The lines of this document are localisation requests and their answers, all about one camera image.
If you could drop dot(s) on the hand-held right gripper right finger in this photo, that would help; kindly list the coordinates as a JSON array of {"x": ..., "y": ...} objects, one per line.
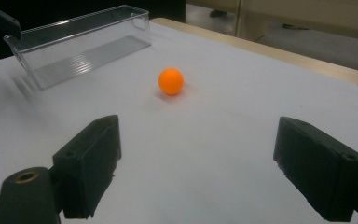
[{"x": 320, "y": 168}]

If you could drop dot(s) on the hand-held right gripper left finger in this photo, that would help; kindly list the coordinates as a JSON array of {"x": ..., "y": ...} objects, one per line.
[{"x": 87, "y": 161}]

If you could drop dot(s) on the orange ball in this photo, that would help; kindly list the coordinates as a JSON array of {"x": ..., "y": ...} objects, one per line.
[{"x": 171, "y": 81}]

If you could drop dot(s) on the white table sheet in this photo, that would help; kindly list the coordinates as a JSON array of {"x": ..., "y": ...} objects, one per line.
[{"x": 230, "y": 109}]

